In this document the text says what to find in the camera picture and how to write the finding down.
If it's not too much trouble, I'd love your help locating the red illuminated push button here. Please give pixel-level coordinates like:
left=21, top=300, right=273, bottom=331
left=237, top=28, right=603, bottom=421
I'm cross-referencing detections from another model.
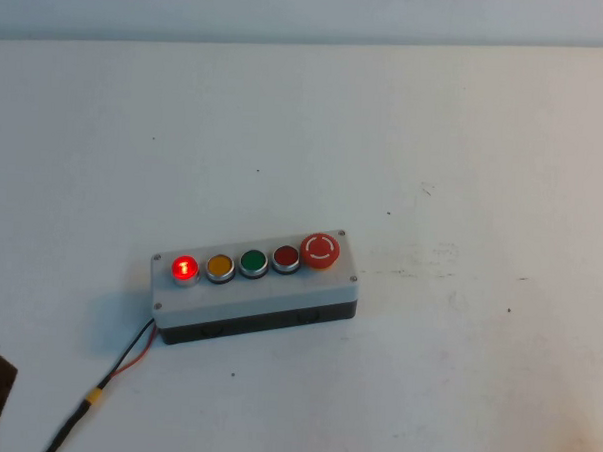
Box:
left=170, top=252, right=202, bottom=289

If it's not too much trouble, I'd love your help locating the yellow push button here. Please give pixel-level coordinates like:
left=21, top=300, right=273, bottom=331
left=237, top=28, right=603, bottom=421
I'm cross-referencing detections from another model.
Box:
left=204, top=252, right=238, bottom=287

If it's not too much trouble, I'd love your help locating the grey button box black base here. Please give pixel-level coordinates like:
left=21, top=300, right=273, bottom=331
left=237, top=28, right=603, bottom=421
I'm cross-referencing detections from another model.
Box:
left=146, top=221, right=362, bottom=354

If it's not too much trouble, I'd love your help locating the green push button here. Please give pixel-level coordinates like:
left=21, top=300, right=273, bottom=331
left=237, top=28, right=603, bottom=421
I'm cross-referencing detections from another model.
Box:
left=237, top=248, right=271, bottom=282

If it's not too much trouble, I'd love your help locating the dark red flat push button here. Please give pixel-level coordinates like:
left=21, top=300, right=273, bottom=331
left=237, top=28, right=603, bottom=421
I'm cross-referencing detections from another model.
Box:
left=270, top=244, right=303, bottom=277

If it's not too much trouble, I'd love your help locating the red emergency stop mushroom button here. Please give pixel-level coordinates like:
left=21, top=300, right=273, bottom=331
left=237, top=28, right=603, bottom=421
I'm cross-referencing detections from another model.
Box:
left=299, top=231, right=343, bottom=272

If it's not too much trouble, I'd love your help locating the black red power cable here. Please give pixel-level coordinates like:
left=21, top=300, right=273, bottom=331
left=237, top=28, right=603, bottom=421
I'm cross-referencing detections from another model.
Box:
left=40, top=313, right=159, bottom=452

